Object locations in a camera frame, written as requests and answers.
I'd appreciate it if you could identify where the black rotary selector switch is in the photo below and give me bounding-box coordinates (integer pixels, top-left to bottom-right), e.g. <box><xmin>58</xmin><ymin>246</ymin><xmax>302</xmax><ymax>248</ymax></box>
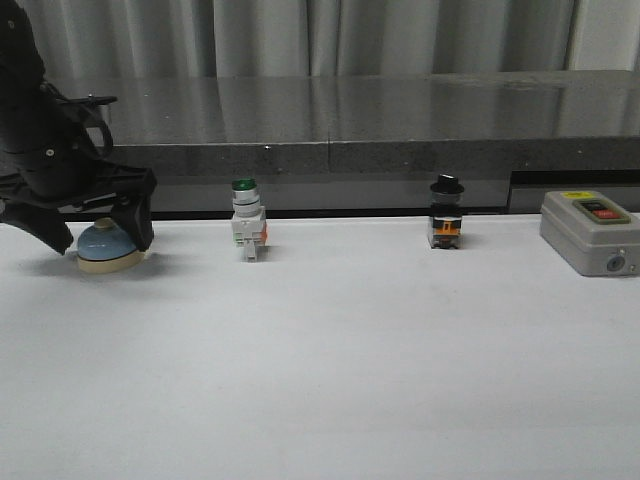
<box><xmin>427</xmin><ymin>174</ymin><xmax>464</xmax><ymax>249</ymax></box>

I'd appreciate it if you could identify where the grey curtain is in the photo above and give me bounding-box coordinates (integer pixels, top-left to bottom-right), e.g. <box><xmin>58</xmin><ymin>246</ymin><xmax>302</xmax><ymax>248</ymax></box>
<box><xmin>24</xmin><ymin>0</ymin><xmax>639</xmax><ymax>79</ymax></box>

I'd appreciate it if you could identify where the green pushbutton switch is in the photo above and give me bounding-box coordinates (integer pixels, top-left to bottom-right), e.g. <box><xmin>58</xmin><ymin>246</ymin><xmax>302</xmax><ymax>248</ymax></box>
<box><xmin>231</xmin><ymin>178</ymin><xmax>268</xmax><ymax>261</ymax></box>

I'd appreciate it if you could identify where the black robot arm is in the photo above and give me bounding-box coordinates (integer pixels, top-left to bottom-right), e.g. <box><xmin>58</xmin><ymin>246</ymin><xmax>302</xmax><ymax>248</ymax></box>
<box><xmin>1</xmin><ymin>1</ymin><xmax>157</xmax><ymax>254</ymax></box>

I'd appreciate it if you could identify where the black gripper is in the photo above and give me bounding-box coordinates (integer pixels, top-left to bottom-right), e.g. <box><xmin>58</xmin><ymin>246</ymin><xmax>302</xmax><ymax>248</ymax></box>
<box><xmin>1</xmin><ymin>93</ymin><xmax>157</xmax><ymax>255</ymax></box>

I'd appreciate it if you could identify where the grey on-off switch box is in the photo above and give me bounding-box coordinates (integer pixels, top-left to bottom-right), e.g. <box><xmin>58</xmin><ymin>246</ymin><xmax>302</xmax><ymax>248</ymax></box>
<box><xmin>540</xmin><ymin>190</ymin><xmax>639</xmax><ymax>277</ymax></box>

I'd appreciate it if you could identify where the blue and cream desk bell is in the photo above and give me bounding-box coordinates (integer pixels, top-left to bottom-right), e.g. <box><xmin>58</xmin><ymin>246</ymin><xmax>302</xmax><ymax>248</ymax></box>
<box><xmin>77</xmin><ymin>217</ymin><xmax>145</xmax><ymax>274</ymax></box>

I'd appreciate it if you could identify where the grey granite counter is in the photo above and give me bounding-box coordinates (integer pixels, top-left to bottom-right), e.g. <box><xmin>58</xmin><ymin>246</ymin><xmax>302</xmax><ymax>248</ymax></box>
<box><xmin>56</xmin><ymin>71</ymin><xmax>639</xmax><ymax>218</ymax></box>

